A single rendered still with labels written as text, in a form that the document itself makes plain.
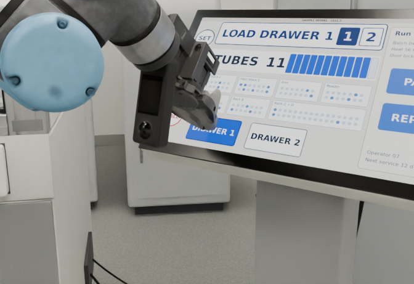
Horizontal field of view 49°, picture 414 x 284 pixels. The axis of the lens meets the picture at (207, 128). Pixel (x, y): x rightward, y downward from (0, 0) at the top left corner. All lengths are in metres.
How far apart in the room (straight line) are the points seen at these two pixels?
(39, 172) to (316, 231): 0.59
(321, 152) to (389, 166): 0.09
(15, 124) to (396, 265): 1.41
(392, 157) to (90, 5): 0.43
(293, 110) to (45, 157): 0.55
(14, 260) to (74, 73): 0.82
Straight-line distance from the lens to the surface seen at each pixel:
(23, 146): 1.03
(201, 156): 0.74
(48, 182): 1.05
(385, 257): 1.93
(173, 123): 0.80
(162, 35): 0.56
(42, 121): 1.01
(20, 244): 1.12
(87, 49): 0.36
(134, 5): 0.52
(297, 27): 0.82
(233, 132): 0.74
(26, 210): 1.08
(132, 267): 2.33
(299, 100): 0.73
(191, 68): 0.63
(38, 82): 0.36
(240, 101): 0.77
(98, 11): 0.51
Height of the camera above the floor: 1.19
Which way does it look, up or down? 14 degrees down
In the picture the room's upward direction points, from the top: straight up
